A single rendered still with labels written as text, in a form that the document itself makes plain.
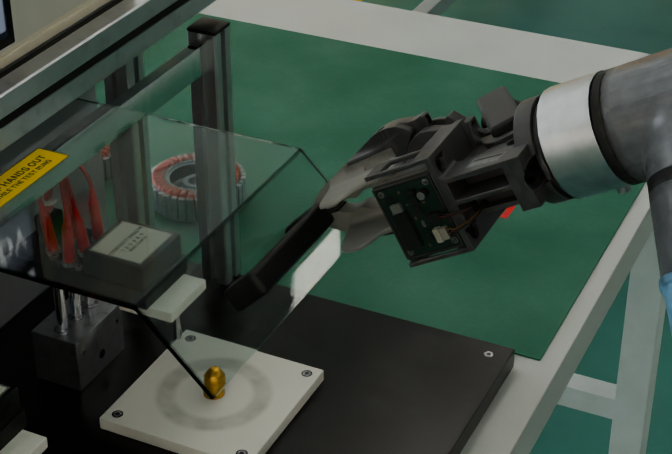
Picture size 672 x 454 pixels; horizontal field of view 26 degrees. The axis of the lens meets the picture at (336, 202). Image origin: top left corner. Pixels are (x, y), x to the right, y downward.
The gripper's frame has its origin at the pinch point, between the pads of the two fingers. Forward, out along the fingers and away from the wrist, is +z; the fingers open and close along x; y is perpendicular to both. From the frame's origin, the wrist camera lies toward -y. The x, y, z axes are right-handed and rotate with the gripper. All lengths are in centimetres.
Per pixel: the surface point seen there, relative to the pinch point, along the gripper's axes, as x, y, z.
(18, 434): 5.2, 15.0, 25.7
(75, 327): 5.6, -5.3, 36.6
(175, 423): 15.5, -1.6, 27.8
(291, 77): 5, -76, 52
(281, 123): 8, -63, 48
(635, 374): 71, -96, 36
